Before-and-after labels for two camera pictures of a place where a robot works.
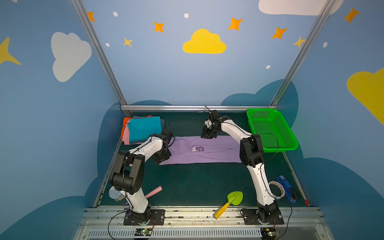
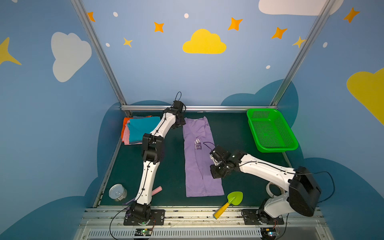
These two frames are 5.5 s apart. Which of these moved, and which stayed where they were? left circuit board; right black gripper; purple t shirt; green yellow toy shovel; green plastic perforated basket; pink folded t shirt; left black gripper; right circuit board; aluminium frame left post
Moved: right black gripper; left black gripper; purple t shirt
Stayed: green yellow toy shovel; green plastic perforated basket; left circuit board; pink folded t shirt; aluminium frame left post; right circuit board
